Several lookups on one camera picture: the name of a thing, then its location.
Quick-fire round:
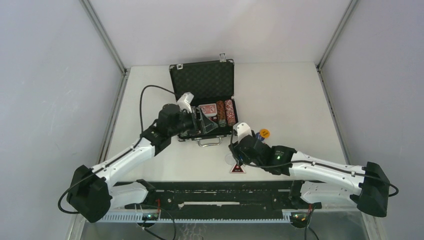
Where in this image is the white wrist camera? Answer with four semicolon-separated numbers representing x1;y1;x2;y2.
177;92;194;114
232;122;254;142

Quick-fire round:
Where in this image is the red black triangle card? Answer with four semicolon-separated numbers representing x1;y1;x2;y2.
229;163;246;174

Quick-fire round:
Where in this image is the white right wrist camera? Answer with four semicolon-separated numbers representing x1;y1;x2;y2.
232;122;254;142

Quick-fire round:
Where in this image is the left black cable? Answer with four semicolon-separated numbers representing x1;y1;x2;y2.
57;85;176;215

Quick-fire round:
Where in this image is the white dealer button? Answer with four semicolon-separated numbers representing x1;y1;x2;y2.
224;153;236;165

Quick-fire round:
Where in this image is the black aluminium poker case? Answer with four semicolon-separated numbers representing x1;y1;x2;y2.
169;53;238;147

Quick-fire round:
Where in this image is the red playing card deck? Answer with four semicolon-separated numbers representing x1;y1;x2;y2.
198;103;218;117

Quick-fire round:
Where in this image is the purple blind button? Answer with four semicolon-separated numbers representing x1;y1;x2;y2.
255;132;265;141

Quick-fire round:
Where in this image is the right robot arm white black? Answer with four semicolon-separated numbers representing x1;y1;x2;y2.
228;135;393;218

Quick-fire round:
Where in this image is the red-white chip row top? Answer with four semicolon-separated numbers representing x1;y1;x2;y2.
224;99;237;127

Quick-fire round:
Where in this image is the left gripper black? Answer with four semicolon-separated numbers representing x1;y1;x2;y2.
168;107;218;137

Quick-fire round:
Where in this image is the orange blind button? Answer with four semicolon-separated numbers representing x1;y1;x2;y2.
259;128;270;139

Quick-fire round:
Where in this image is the black mounting rail base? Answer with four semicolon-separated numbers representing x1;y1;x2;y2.
101;180;313;223

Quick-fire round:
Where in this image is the orange chip row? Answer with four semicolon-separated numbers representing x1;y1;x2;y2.
216;100;227;123

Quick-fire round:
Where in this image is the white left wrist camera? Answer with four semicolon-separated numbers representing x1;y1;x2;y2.
177;92;194;114

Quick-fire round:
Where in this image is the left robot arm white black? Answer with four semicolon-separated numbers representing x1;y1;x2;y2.
58;104;219;223

